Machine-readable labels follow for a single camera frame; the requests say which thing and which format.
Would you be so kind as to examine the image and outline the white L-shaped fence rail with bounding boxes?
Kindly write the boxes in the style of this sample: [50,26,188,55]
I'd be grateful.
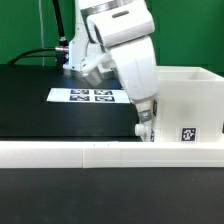
[0,141,224,168]

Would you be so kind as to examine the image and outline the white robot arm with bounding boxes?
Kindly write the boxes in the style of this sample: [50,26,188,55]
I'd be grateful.
[63,0,158,123]

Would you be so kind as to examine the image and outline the black cable with connector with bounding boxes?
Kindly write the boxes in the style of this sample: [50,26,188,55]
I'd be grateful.
[7,0,70,68]

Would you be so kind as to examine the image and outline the thin grey cable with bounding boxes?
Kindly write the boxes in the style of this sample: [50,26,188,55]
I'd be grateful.
[38,0,46,66]

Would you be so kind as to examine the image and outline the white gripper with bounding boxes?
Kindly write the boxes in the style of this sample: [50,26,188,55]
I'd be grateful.
[81,36,159,123]

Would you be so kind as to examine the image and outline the white drawer tray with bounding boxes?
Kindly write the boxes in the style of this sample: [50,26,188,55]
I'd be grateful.
[135,121,155,142]
[153,100,158,117]

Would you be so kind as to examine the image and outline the white drawer cabinet box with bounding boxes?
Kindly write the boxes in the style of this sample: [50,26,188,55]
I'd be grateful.
[151,66,224,143]

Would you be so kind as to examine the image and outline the printed marker sheet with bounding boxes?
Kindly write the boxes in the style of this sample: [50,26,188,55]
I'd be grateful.
[47,88,130,104]

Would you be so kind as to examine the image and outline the white front drawer tray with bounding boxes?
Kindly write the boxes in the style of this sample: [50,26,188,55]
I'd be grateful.
[135,121,155,142]

